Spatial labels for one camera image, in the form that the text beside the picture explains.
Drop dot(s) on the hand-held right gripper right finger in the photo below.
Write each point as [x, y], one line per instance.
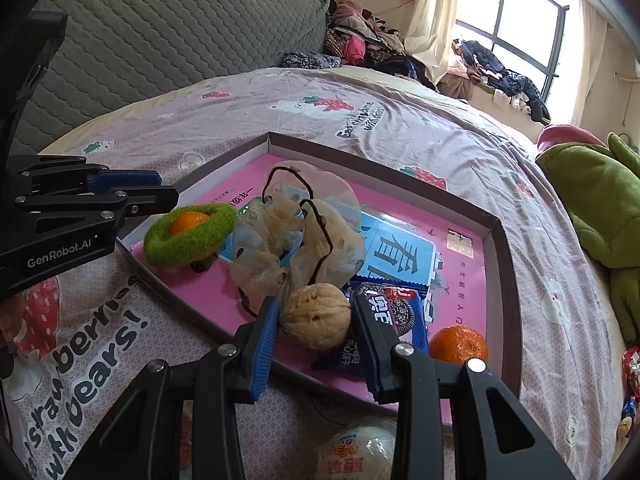
[370, 345]

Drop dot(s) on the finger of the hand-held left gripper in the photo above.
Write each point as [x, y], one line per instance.
[130, 179]
[150, 199]

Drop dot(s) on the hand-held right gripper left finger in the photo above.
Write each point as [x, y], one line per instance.
[265, 345]

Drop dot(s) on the blue cookie packet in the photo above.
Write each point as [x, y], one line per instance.
[395, 310]

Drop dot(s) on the tangerine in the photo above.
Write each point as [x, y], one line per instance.
[457, 344]
[189, 222]

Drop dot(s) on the green fuzzy scrunchie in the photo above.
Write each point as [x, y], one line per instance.
[165, 245]

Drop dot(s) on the walnut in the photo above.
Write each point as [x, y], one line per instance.
[624, 429]
[315, 315]

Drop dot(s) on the shallow cardboard box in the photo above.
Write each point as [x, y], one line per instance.
[505, 310]

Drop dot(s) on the red white toy egg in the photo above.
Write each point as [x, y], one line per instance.
[360, 450]

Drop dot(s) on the pink book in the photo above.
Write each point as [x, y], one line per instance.
[400, 210]

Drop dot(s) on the grey quilted headboard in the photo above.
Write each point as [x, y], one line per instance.
[175, 35]

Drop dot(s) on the dark floral cloth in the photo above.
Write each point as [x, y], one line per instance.
[310, 60]

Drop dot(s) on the snacks at bed edge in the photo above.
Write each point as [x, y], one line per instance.
[632, 367]

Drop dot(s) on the blue orange candy wrapper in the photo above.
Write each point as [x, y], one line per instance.
[630, 405]

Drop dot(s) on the green blanket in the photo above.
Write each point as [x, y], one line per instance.
[595, 200]

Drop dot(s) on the pile of clothes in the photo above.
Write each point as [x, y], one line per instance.
[370, 40]

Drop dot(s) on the red pillow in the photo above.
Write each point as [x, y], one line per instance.
[570, 135]

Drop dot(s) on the clothes on windowsill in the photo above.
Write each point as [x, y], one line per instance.
[500, 75]

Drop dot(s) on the cream curtain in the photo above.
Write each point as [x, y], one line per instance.
[590, 60]
[432, 15]

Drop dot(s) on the black framed window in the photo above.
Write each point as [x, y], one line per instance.
[525, 20]

